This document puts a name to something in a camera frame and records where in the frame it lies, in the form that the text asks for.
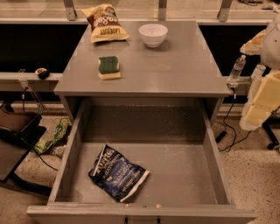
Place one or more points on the blue chip bag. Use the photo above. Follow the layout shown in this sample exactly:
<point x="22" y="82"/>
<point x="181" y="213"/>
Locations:
<point x="116" y="175"/>

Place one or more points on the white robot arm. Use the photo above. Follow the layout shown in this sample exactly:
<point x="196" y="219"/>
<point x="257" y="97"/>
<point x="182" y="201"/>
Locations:
<point x="266" y="44"/>

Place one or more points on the grey cabinet counter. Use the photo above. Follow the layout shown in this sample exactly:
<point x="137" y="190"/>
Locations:
<point x="178" y="80"/>

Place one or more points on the open grey top drawer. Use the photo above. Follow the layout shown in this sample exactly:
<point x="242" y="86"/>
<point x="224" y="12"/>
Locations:
<point x="186" y="184"/>

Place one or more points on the yellow brown chip bag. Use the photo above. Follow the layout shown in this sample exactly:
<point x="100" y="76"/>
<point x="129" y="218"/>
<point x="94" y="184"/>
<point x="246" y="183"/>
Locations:
<point x="104" y="23"/>

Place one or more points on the green chip bag on floor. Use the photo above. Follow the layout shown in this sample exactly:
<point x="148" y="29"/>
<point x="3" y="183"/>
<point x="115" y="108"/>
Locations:
<point x="59" y="137"/>

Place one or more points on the yellowish liquid bottle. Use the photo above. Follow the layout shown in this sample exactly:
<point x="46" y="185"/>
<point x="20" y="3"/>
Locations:
<point x="258" y="72"/>

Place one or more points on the clear water bottle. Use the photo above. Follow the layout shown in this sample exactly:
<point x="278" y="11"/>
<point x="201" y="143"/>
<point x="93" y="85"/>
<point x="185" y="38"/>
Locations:
<point x="237" y="69"/>

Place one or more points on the white bowl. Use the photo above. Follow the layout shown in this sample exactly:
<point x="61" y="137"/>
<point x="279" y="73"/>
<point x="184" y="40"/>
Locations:
<point x="153" y="35"/>

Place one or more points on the green yellow sponge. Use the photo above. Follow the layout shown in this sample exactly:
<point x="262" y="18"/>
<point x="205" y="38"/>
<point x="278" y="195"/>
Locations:
<point x="109" y="68"/>

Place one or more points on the black yellow tape measure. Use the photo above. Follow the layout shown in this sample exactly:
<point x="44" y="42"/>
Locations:
<point x="42" y="73"/>

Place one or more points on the dark brown bin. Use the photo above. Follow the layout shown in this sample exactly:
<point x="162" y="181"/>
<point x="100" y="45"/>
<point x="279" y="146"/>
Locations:
<point x="20" y="128"/>

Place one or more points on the black drawer handle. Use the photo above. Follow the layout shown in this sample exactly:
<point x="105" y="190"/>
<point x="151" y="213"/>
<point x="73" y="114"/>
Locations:
<point x="141" y="220"/>

